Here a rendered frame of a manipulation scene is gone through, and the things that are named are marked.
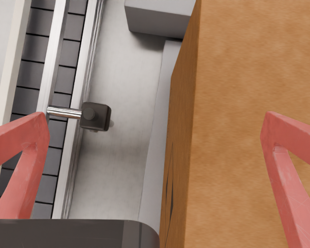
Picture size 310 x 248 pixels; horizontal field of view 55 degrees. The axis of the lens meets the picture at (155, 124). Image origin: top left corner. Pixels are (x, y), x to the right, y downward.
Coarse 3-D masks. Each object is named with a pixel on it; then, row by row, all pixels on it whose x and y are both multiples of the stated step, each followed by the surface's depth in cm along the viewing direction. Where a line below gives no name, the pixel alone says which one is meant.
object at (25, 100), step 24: (48, 0) 43; (72, 0) 43; (48, 24) 42; (72, 24) 42; (24, 48) 42; (72, 48) 42; (24, 72) 42; (72, 72) 42; (24, 96) 42; (48, 168) 41; (0, 192) 41; (48, 192) 41; (48, 216) 41
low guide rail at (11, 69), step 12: (24, 0) 39; (24, 12) 39; (12, 24) 39; (24, 24) 40; (12, 36) 39; (24, 36) 40; (12, 48) 39; (12, 60) 38; (12, 72) 39; (0, 84) 38; (12, 84) 39; (0, 96) 38; (12, 96) 40; (0, 108) 38; (0, 120) 38; (0, 168) 39
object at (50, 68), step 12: (60, 0) 34; (60, 12) 34; (60, 24) 34; (60, 36) 34; (48, 48) 34; (60, 48) 35; (48, 60) 34; (48, 72) 34; (48, 84) 34; (48, 96) 34; (48, 120) 34
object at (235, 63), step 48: (240, 0) 18; (288, 0) 18; (192, 48) 20; (240, 48) 18; (288, 48) 18; (192, 96) 18; (240, 96) 18; (288, 96) 18; (192, 144) 18; (240, 144) 18; (192, 192) 18; (240, 192) 18; (192, 240) 17; (240, 240) 17
